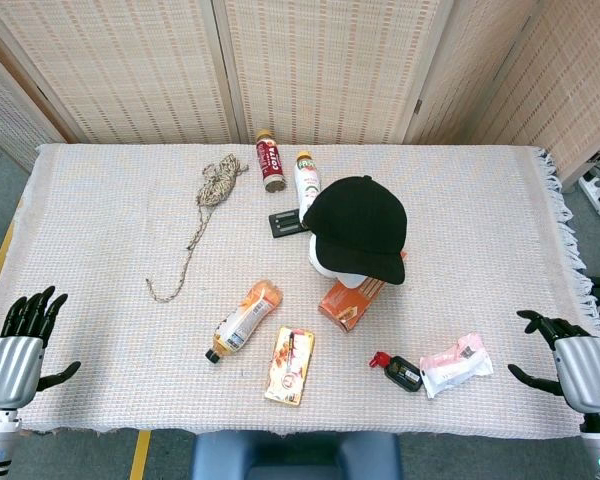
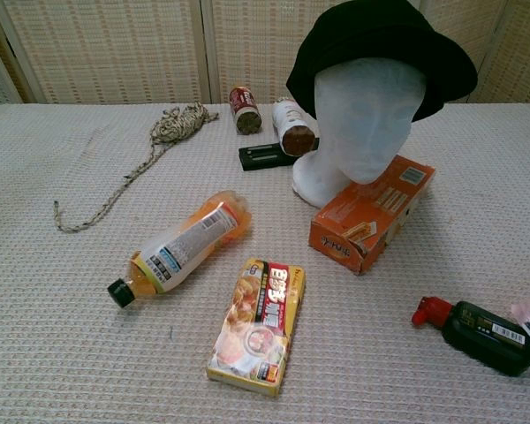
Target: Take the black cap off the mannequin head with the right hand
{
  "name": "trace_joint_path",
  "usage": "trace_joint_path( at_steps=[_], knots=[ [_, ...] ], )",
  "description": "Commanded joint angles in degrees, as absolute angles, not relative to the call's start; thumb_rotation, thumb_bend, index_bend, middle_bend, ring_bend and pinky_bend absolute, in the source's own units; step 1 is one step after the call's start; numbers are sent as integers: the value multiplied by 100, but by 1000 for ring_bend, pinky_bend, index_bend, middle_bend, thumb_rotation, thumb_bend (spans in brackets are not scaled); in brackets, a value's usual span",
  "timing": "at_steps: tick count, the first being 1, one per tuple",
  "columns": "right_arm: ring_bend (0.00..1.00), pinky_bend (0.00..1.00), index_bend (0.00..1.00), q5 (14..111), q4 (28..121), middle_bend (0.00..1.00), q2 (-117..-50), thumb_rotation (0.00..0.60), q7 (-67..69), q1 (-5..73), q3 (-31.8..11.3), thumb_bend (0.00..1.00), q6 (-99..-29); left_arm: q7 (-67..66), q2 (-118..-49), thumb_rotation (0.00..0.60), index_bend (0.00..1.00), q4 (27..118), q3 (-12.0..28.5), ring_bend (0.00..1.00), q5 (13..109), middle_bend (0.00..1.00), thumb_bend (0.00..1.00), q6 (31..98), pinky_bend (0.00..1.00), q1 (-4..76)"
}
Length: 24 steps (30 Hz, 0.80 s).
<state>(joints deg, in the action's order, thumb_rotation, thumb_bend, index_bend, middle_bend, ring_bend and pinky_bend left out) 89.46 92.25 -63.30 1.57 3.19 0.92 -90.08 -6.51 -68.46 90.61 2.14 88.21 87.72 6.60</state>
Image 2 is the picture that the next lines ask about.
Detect orange juice bottle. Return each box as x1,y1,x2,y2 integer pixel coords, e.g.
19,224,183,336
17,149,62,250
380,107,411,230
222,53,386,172
107,189,253,309

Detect white foam mannequin head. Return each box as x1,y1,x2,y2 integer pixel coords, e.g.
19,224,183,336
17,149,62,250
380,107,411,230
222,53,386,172
291,57,428,208

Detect black sauce bottle red cap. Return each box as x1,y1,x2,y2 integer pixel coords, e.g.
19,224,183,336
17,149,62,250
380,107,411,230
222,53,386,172
412,296,530,378

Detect black flat bar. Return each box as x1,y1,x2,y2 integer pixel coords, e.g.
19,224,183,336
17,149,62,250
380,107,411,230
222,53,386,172
238,137,322,172

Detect white label drink bottle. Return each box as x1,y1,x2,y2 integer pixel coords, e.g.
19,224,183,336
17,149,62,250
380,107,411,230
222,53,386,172
272,99,317,158

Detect orange cardboard box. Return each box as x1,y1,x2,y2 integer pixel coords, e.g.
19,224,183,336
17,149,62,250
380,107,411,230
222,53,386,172
308,154,436,276

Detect red label drink bottle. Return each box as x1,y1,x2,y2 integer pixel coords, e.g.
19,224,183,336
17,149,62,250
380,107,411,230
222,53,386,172
228,86,263,135

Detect yellow snack packet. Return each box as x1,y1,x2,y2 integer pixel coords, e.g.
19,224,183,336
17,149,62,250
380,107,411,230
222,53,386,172
205,257,307,397

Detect white woven tablecloth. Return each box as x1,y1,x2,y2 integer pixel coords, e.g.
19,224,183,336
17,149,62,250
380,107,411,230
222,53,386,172
0,102,530,424

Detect beige woven folding screen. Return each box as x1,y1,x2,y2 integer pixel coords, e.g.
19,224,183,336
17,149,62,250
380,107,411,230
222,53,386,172
0,0,530,114

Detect beige braided rope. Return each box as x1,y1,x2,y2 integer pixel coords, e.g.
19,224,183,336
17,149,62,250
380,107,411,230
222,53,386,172
53,101,220,234

